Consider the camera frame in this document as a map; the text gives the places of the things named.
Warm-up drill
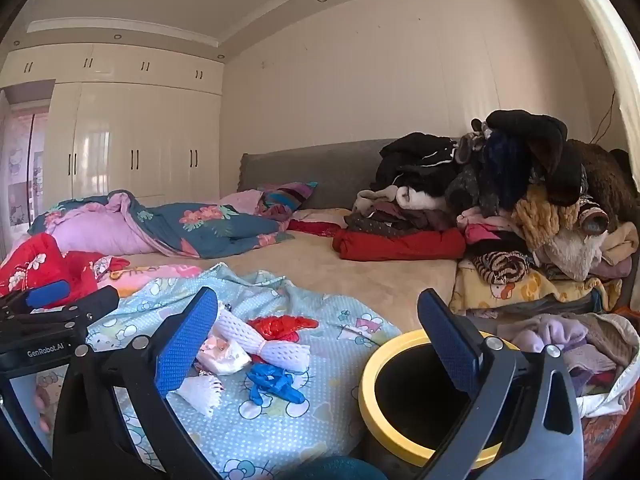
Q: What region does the white door frame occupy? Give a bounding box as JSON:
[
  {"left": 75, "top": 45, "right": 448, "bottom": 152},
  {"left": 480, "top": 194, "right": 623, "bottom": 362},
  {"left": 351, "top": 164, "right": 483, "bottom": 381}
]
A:
[{"left": 552, "top": 0, "right": 640, "bottom": 161}]

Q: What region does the yellow cartoon blanket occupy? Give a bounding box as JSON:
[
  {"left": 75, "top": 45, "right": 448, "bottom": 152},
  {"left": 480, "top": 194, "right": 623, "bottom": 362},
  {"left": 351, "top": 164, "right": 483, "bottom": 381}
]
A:
[{"left": 449, "top": 255, "right": 623, "bottom": 318}]

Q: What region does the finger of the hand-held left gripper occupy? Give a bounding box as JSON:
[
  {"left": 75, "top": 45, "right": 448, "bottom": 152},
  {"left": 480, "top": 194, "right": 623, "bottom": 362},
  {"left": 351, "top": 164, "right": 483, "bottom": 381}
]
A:
[
  {"left": 30, "top": 285, "right": 122, "bottom": 327},
  {"left": 0, "top": 280, "right": 72, "bottom": 317}
]

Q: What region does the person's left hand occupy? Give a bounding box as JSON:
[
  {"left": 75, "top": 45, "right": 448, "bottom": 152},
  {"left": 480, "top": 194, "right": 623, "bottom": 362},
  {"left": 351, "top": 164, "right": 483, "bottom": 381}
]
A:
[{"left": 33, "top": 389, "right": 54, "bottom": 434}]

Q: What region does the yellow-rimmed black bin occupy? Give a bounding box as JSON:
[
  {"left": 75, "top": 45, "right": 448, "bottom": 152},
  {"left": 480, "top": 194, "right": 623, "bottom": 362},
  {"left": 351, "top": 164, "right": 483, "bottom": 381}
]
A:
[{"left": 358, "top": 330, "right": 522, "bottom": 469}]

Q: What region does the white wrapper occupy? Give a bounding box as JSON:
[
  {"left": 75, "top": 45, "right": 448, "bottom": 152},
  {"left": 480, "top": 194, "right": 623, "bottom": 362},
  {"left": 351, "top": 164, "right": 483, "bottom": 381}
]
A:
[{"left": 196, "top": 335, "right": 252, "bottom": 376}]

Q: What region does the white foam net sleeve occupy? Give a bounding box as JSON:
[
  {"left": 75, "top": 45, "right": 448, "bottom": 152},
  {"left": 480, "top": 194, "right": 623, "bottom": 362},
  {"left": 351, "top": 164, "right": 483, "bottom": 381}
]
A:
[{"left": 212, "top": 307, "right": 311, "bottom": 374}]

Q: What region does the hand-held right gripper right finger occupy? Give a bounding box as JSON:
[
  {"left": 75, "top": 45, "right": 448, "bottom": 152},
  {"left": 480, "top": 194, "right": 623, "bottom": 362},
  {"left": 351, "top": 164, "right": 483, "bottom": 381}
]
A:
[{"left": 415, "top": 287, "right": 586, "bottom": 480}]

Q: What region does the white torn foam piece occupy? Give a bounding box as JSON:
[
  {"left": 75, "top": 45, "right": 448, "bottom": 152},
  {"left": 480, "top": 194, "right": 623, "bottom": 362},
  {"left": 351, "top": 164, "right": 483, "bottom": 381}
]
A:
[{"left": 172, "top": 375, "right": 224, "bottom": 417}]

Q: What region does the pink cartoon pillow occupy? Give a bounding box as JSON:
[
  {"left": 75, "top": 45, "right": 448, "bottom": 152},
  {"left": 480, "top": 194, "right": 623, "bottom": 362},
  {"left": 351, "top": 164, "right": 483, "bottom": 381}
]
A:
[{"left": 97, "top": 255, "right": 203, "bottom": 286}]

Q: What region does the pile of clothes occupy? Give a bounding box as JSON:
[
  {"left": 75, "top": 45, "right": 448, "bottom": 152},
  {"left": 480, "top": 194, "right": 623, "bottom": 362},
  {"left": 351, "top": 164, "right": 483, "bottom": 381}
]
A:
[{"left": 345, "top": 109, "right": 618, "bottom": 283}]

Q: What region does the grey padded headboard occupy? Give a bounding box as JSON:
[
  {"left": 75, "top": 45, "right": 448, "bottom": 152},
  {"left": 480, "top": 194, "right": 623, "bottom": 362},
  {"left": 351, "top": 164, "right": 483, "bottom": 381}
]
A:
[{"left": 237, "top": 138, "right": 401, "bottom": 211}]

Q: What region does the basket of clothes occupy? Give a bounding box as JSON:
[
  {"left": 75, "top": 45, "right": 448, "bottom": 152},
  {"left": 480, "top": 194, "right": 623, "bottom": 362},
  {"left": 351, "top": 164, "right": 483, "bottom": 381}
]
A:
[{"left": 495, "top": 311, "right": 640, "bottom": 419}]

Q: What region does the blue floral quilt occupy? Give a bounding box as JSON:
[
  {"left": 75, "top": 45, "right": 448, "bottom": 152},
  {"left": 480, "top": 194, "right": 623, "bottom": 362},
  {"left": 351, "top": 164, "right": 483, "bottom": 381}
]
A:
[{"left": 27, "top": 190, "right": 296, "bottom": 259}]

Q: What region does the blue plastic glove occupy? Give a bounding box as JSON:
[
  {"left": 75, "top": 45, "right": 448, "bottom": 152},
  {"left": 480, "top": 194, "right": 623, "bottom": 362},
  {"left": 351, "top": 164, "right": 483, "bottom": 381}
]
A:
[{"left": 246, "top": 362, "right": 307, "bottom": 406}]

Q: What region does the thin dark wall cable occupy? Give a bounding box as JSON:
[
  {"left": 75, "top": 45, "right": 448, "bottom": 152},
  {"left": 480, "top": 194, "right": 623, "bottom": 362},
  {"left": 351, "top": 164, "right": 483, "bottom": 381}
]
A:
[{"left": 592, "top": 91, "right": 617, "bottom": 144}]

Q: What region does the red plastic bag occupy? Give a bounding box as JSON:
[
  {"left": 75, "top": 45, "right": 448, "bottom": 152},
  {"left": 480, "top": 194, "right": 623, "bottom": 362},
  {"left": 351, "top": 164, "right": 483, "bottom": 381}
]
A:
[{"left": 247, "top": 315, "right": 320, "bottom": 344}]

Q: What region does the light blue cartoon sheet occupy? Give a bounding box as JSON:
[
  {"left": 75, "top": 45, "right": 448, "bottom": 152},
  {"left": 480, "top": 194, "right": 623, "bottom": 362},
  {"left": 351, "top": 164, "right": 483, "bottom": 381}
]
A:
[{"left": 35, "top": 262, "right": 403, "bottom": 480}]

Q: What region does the red folded garment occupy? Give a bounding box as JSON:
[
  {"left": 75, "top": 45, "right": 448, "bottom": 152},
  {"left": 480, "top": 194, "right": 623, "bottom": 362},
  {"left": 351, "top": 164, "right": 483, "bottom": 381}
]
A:
[{"left": 332, "top": 227, "right": 467, "bottom": 262}]

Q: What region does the pink cartoon curtain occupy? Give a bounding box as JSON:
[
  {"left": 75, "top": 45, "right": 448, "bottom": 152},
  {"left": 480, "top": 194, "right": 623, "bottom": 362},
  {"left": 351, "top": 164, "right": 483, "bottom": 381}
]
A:
[{"left": 0, "top": 85, "right": 54, "bottom": 247}]

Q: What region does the red cartoon blanket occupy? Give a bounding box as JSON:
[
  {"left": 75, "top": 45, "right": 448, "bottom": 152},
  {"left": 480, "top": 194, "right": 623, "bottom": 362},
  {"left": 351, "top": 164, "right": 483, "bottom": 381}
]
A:
[{"left": 0, "top": 232, "right": 131, "bottom": 298}]

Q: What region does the beige bed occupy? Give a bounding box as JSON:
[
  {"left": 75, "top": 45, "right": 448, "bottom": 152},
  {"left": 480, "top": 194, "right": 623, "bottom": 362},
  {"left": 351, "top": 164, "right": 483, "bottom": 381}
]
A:
[{"left": 0, "top": 205, "right": 458, "bottom": 333}]

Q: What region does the cream glossy wardrobe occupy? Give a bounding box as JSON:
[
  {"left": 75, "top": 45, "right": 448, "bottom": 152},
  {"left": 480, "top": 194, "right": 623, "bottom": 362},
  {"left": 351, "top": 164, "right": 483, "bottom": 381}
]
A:
[{"left": 0, "top": 42, "right": 224, "bottom": 211}]

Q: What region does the striped colourful pillow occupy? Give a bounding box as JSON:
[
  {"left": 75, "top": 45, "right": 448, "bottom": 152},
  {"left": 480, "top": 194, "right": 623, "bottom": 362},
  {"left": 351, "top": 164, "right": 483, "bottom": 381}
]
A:
[{"left": 257, "top": 181, "right": 319, "bottom": 221}]

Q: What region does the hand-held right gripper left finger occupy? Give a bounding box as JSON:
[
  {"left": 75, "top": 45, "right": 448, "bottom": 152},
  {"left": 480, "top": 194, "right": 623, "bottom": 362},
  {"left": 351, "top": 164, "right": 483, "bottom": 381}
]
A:
[{"left": 52, "top": 286, "right": 236, "bottom": 480}]

